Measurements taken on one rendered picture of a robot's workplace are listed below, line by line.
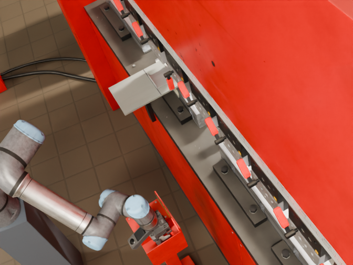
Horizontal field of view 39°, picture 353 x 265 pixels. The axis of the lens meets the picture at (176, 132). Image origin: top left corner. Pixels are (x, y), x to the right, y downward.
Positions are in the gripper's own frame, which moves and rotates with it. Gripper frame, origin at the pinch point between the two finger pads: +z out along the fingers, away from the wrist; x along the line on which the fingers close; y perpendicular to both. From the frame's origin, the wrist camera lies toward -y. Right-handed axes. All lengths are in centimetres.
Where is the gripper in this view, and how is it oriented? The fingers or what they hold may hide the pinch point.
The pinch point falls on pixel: (159, 242)
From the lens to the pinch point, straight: 202.8
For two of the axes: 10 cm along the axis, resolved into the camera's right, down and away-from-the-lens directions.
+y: 8.2, -5.6, 1.0
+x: -5.0, -6.4, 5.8
